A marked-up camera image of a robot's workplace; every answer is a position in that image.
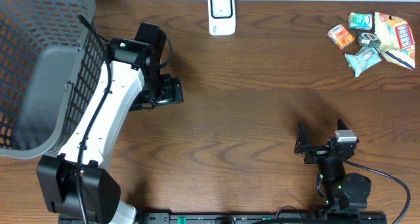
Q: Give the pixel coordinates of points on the dark green round-logo packet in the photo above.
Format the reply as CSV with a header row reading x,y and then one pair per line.
x,y
368,39

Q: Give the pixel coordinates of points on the small teal packet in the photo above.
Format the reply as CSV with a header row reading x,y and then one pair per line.
x,y
360,21

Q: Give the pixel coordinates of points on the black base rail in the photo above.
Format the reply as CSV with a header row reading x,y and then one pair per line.
x,y
167,218

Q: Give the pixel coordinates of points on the white barcode scanner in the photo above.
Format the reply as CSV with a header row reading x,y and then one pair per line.
x,y
222,17

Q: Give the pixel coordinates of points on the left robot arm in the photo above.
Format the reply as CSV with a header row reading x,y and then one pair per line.
x,y
76,184

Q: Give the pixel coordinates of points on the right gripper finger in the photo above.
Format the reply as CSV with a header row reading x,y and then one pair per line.
x,y
302,143
341,125

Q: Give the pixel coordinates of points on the small orange box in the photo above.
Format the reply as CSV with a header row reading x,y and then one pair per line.
x,y
340,36

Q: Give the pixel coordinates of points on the teal wet wipes pack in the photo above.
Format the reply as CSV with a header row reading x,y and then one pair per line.
x,y
365,58

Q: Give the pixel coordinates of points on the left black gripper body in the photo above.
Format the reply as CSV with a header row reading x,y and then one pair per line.
x,y
175,90

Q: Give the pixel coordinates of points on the yellow snack bag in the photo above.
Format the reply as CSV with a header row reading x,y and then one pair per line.
x,y
397,41

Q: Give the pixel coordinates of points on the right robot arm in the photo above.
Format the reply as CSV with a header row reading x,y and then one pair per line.
x,y
344,192

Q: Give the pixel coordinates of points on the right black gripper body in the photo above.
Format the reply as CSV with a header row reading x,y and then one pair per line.
x,y
317,152

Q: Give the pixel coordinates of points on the grey plastic shopping basket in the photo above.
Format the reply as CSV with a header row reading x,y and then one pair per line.
x,y
50,67

